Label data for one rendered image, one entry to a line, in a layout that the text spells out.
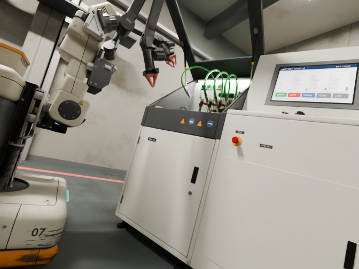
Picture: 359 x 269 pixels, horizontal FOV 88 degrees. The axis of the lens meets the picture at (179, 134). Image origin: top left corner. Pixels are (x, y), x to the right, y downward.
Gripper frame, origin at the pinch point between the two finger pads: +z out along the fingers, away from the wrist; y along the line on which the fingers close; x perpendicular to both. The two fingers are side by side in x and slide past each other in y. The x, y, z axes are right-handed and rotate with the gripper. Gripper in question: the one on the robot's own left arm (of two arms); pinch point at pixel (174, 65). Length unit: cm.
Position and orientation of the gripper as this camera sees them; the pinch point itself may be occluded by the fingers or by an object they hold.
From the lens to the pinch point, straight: 164.1
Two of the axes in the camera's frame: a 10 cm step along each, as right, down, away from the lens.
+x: -7.8, 4.6, -4.3
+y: -3.6, 2.3, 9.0
